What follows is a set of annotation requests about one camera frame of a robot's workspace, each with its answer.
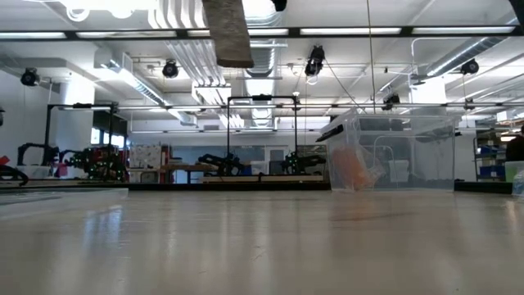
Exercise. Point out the brown cloth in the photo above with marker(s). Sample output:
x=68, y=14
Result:
x=229, y=37

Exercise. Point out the orange elastic bandage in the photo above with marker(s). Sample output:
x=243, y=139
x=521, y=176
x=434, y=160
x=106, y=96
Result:
x=348, y=168

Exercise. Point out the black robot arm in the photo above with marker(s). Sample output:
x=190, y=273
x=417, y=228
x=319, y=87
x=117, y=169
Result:
x=32, y=149
x=221, y=162

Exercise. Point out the black ceiling spotlight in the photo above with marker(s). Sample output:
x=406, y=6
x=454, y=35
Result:
x=470, y=67
x=170, y=69
x=29, y=78
x=316, y=57
x=391, y=99

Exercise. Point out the white ceiling pipe bundle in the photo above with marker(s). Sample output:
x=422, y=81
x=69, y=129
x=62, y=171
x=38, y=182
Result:
x=192, y=57

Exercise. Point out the overhead black light bar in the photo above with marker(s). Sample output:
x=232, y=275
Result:
x=123, y=34

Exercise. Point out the brown wooden table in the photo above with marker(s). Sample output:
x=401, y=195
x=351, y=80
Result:
x=188, y=167

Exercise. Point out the white patterned panel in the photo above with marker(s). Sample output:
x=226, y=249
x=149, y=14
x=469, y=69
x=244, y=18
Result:
x=145, y=155

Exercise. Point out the clear plastic storage box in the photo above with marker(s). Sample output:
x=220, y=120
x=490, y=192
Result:
x=409, y=172

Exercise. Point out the storage shelf with blue bins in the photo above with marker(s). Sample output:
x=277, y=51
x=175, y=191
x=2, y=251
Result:
x=491, y=172

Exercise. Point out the pink cloth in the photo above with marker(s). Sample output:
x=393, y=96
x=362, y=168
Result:
x=62, y=170

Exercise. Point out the person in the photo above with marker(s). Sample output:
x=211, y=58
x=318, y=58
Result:
x=516, y=147

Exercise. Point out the pale translucent bin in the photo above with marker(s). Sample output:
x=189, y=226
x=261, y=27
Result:
x=513, y=170

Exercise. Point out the red plastic object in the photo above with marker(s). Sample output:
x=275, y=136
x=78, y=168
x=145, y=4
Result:
x=3, y=160

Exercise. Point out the ribbed silver air duct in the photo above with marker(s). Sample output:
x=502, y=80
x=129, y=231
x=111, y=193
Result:
x=264, y=82

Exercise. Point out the black robot station frame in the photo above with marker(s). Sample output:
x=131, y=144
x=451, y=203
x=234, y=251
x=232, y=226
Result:
x=262, y=97
x=47, y=135

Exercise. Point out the black aluminium table frame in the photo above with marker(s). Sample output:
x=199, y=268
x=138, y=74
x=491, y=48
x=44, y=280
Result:
x=204, y=187

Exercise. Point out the grey round ceiling duct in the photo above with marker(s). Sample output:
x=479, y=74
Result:
x=491, y=41

